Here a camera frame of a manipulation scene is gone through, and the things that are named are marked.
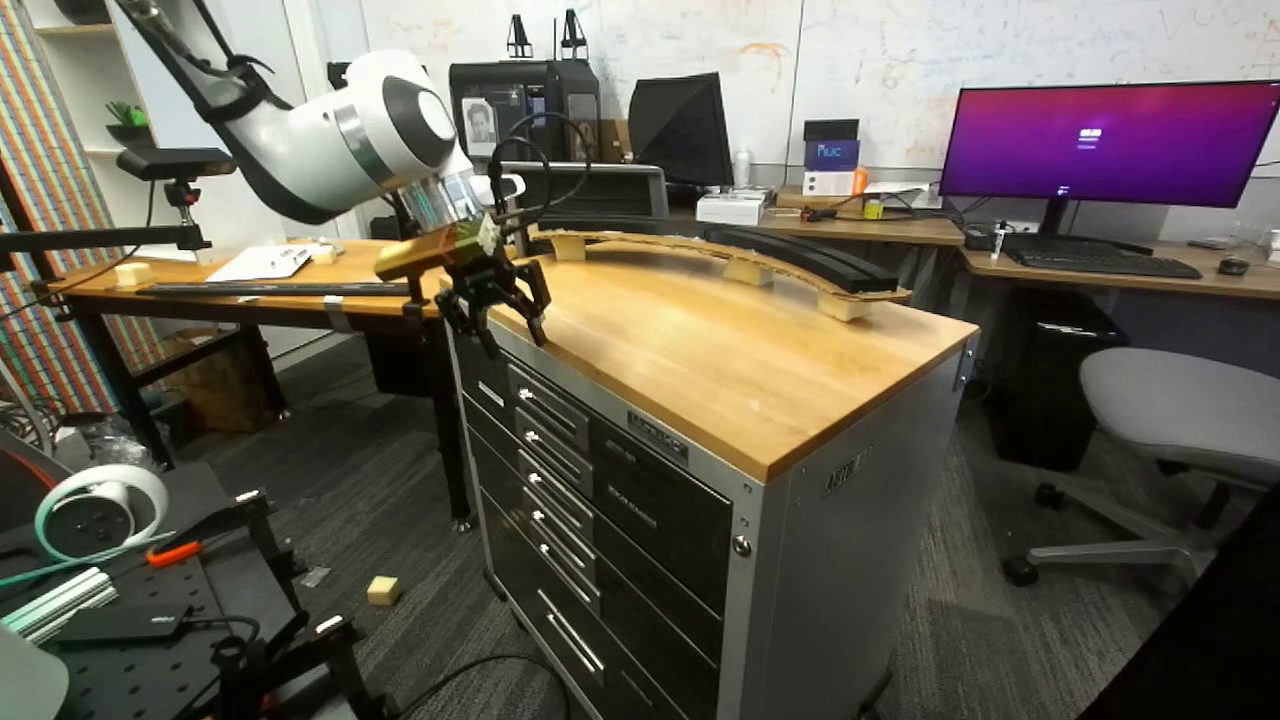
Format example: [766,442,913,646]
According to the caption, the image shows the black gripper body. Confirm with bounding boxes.
[438,256,517,309]

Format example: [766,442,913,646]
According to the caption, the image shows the grey tool drawer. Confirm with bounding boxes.
[455,338,593,492]

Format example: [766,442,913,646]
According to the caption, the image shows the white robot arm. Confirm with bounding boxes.
[118,0,551,353]

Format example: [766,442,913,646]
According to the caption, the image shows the grey tool cabinet wooden top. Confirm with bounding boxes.
[438,252,979,720]

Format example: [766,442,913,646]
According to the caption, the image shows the white papers on desk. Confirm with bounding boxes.
[212,244,338,283]

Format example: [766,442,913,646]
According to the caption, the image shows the long wooden desk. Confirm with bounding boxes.
[52,212,1280,304]

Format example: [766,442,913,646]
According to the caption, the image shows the black monitor back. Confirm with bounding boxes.
[630,72,731,188]

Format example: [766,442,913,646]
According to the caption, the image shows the small wooden block on floor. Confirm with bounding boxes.
[364,577,403,608]

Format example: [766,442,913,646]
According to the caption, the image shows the curved wooden track piece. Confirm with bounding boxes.
[537,229,908,325]

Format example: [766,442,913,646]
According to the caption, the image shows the blue white box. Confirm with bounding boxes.
[803,119,860,197]

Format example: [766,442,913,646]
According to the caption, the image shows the white tape roll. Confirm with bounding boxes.
[31,465,169,564]

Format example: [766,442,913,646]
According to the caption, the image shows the black perforated board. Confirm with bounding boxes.
[52,553,304,720]

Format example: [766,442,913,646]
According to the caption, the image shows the black computer tower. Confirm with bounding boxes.
[989,288,1125,473]

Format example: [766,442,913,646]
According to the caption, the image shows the black keyboard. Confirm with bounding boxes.
[1004,235,1198,279]

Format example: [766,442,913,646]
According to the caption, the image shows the purple screen computer monitor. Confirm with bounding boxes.
[939,81,1276,209]

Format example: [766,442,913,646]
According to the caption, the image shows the grey office chair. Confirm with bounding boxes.
[1002,347,1280,589]

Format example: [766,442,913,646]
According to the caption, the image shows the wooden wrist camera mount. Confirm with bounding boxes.
[374,222,497,279]

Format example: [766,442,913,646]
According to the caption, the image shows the grey empty monitor frame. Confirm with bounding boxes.
[499,160,669,222]

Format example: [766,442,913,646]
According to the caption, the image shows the black camera on left stand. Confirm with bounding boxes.
[118,149,237,212]

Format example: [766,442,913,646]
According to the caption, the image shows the orange handled tool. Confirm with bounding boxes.
[144,539,206,572]

